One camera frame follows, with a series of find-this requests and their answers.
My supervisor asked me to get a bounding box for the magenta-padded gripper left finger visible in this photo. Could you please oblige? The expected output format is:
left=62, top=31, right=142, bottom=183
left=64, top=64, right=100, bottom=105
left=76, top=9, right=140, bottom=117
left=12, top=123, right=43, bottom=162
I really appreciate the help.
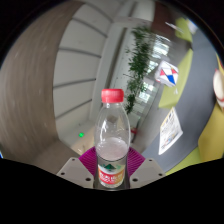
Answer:
left=56, top=147, right=99, bottom=189

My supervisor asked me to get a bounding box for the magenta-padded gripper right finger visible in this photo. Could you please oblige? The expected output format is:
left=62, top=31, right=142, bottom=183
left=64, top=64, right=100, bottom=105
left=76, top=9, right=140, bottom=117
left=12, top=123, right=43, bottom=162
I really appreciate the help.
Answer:
left=125, top=147, right=166, bottom=189

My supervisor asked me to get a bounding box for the clear red-capped water bottle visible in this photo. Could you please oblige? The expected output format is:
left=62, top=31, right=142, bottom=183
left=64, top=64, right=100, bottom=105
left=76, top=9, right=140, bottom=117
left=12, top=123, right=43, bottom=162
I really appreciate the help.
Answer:
left=94, top=88, right=132, bottom=189

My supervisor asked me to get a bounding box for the green upholstered seat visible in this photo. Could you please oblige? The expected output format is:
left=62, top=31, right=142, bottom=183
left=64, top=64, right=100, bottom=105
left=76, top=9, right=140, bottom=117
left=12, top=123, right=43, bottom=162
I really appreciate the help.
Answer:
left=164, top=146, right=203, bottom=176

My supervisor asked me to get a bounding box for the grey seat with magazine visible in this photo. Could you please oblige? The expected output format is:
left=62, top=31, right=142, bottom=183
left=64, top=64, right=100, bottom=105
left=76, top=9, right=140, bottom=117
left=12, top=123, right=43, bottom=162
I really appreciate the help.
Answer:
left=141, top=28, right=224, bottom=164

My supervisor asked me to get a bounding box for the white cube with coloured triangles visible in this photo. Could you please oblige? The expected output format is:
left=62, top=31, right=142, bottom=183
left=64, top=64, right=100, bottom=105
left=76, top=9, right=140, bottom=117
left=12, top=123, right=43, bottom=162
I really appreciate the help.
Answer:
left=154, top=60, right=180, bottom=88

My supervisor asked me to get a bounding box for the row of potted green plants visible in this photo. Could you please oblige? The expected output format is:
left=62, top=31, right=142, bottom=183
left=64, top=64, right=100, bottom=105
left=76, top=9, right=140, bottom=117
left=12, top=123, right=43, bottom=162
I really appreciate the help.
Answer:
left=123, top=25, right=158, bottom=114

